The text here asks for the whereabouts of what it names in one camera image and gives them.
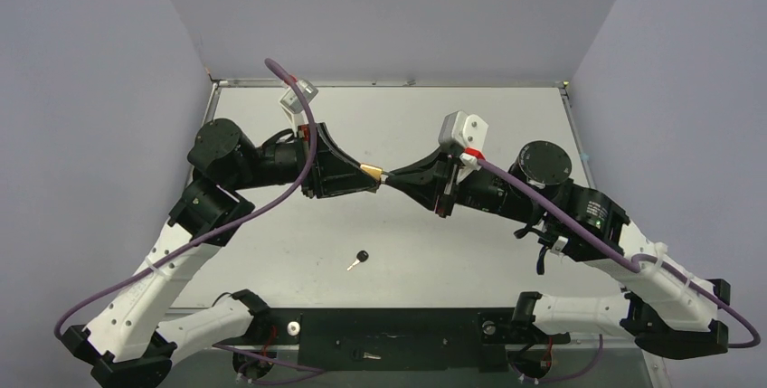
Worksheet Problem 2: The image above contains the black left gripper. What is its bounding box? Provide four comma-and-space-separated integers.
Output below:
229, 122, 380, 197

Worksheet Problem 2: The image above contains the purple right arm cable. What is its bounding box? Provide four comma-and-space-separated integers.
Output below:
478, 157, 762, 351

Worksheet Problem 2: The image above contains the small brass padlock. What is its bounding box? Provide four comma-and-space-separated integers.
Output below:
359, 163, 389, 183

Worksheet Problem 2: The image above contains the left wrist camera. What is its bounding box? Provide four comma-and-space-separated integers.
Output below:
279, 77, 318, 133

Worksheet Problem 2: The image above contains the black-headed key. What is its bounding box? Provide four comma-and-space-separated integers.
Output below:
346, 250, 369, 271

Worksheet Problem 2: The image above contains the aluminium table edge rail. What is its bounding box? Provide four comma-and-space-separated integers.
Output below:
213, 78, 570, 89

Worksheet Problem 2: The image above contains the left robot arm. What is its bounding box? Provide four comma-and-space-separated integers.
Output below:
58, 118, 385, 387

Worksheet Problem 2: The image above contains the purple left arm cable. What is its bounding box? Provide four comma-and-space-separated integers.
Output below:
53, 58, 318, 342

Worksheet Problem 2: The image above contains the key on base plate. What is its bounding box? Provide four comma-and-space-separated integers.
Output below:
351, 348, 382, 361

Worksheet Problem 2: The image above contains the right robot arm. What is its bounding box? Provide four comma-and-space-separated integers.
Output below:
385, 140, 730, 360

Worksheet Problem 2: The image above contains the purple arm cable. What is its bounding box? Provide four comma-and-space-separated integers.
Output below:
478, 157, 762, 351
53, 58, 318, 342

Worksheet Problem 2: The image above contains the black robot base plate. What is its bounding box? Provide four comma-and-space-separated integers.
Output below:
225, 308, 571, 372

